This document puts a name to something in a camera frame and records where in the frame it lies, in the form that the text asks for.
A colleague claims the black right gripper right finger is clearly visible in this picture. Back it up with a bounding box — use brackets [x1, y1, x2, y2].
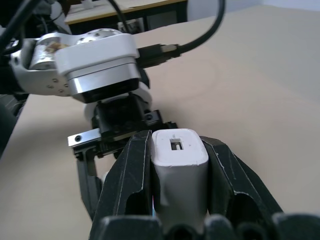
[199, 135, 285, 226]

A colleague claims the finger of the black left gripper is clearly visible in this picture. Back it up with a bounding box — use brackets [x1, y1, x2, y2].
[75, 149, 104, 221]

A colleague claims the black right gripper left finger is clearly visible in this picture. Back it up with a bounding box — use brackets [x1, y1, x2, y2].
[89, 129, 154, 227]

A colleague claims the white charger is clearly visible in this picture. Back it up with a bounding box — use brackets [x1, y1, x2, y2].
[149, 128, 210, 234]

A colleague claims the black robot body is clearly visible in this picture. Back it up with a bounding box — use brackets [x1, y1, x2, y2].
[0, 92, 29, 161]

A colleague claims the wooden desk with dark frame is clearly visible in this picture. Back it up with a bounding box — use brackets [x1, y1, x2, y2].
[64, 0, 189, 35]

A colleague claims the black camera cable with plug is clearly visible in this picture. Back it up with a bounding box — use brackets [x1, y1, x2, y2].
[107, 0, 226, 70]

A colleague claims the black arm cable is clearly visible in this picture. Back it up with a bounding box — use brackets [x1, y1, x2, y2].
[0, 0, 35, 50]

